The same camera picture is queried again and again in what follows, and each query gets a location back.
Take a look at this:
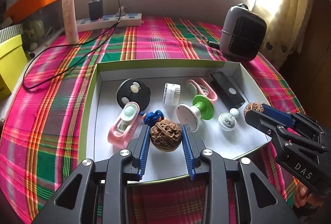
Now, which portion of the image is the white green cardboard box tray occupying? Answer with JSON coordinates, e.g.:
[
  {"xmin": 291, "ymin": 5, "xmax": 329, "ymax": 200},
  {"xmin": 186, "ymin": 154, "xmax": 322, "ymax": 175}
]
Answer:
[{"xmin": 78, "ymin": 59, "xmax": 272, "ymax": 184}]

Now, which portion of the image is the grey black fan heater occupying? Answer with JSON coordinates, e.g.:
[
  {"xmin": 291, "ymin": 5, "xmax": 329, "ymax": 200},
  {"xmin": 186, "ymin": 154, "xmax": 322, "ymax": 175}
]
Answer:
[{"xmin": 219, "ymin": 4, "xmax": 267, "ymax": 61}]

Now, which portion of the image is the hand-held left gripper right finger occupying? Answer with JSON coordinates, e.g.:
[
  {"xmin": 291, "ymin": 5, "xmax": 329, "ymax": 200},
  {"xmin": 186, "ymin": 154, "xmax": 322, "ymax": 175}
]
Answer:
[{"xmin": 181, "ymin": 124, "xmax": 302, "ymax": 224}]

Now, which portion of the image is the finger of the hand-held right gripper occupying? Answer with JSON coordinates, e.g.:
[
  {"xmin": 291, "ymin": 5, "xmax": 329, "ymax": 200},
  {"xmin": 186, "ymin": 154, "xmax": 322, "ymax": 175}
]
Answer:
[
  {"xmin": 261, "ymin": 103, "xmax": 325, "ymax": 137},
  {"xmin": 244, "ymin": 110, "xmax": 327, "ymax": 154}
]

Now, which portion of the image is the black rectangular device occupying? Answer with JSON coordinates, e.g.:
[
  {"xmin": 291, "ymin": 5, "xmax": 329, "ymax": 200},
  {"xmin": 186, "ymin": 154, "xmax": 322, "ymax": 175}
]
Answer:
[{"xmin": 210, "ymin": 72, "xmax": 246, "ymax": 111}]

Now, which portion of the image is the white knob stamp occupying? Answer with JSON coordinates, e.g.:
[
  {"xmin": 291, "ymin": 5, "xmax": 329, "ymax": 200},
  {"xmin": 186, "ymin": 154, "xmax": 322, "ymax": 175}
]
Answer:
[{"xmin": 218, "ymin": 108, "xmax": 239, "ymax": 131}]

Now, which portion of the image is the green white striped box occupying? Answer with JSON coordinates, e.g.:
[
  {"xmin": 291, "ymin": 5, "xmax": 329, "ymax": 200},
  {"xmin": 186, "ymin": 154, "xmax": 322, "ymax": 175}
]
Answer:
[{"xmin": 0, "ymin": 24, "xmax": 24, "ymax": 45}]

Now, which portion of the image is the cream tube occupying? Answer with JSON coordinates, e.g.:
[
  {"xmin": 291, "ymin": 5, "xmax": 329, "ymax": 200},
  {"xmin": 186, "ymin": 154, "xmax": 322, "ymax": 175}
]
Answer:
[{"xmin": 61, "ymin": 0, "xmax": 79, "ymax": 44}]

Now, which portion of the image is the black disc with metal buttons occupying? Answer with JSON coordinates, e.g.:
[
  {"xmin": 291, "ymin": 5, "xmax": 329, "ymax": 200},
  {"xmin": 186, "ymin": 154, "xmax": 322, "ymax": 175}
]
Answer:
[{"xmin": 116, "ymin": 79, "xmax": 152, "ymax": 110}]

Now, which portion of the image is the white blue power strip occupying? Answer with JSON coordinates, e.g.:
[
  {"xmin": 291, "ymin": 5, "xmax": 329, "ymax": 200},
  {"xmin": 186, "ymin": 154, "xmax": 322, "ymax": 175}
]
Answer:
[{"xmin": 76, "ymin": 12, "xmax": 143, "ymax": 32}]

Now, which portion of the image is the pink clip with grey pad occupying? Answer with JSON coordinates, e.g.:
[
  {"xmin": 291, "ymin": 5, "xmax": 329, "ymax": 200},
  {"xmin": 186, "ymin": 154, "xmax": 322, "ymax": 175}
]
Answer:
[{"xmin": 108, "ymin": 102, "xmax": 140, "ymax": 147}]

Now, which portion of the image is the green white spool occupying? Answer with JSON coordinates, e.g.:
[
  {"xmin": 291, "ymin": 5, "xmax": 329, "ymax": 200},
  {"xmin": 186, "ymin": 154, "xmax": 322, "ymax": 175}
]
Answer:
[{"xmin": 176, "ymin": 94, "xmax": 215, "ymax": 133}]

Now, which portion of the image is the black charger cable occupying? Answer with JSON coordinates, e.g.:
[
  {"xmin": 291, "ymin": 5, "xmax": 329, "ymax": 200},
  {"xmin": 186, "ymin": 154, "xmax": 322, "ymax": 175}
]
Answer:
[{"xmin": 22, "ymin": 0, "xmax": 121, "ymax": 90}]

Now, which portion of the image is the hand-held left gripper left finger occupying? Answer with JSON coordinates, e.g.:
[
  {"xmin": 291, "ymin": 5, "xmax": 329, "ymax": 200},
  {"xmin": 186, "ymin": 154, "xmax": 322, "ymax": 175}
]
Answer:
[{"xmin": 31, "ymin": 124, "xmax": 151, "ymax": 224}]

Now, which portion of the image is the yellow box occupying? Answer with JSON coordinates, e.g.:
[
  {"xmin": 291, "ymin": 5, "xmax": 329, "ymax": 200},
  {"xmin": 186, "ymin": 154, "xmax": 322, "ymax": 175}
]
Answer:
[{"xmin": 0, "ymin": 34, "xmax": 28, "ymax": 100}]

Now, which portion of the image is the blue orange knitted toy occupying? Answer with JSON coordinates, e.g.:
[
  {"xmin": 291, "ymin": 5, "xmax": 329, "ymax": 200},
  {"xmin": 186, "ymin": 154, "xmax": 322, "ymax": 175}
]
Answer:
[{"xmin": 140, "ymin": 110, "xmax": 164, "ymax": 126}]

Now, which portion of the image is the pink green plaid blanket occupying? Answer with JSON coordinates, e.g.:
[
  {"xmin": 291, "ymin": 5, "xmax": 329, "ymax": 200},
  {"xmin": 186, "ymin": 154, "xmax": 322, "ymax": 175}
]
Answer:
[{"xmin": 0, "ymin": 16, "xmax": 303, "ymax": 224}]

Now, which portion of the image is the white round jar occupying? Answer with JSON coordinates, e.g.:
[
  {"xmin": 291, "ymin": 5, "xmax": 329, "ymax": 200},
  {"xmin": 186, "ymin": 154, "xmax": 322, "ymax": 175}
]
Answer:
[{"xmin": 162, "ymin": 83, "xmax": 181, "ymax": 105}]

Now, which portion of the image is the black charger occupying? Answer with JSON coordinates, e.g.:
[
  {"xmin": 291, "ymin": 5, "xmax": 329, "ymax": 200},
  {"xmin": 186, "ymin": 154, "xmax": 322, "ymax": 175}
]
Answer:
[{"xmin": 88, "ymin": 0, "xmax": 104, "ymax": 21}]

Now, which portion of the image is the cream heart print curtain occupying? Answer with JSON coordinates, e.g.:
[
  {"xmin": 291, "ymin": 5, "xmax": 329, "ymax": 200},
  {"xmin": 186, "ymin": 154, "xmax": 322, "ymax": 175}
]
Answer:
[{"xmin": 261, "ymin": 0, "xmax": 318, "ymax": 69}]

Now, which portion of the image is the clear plastic storage box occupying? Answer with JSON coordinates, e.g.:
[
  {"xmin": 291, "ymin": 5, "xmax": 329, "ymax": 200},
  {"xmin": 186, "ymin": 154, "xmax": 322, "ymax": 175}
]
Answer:
[{"xmin": 21, "ymin": 3, "xmax": 65, "ymax": 52}]

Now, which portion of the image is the brown walnut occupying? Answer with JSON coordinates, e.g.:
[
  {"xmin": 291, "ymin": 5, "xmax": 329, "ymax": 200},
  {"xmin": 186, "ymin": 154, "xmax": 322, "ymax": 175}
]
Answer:
[
  {"xmin": 150, "ymin": 119, "xmax": 183, "ymax": 152},
  {"xmin": 243, "ymin": 102, "xmax": 265, "ymax": 117}
]

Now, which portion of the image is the person's right hand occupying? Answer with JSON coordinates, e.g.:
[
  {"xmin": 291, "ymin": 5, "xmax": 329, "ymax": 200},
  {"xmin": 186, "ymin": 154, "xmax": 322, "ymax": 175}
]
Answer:
[{"xmin": 293, "ymin": 180, "xmax": 324, "ymax": 212}]

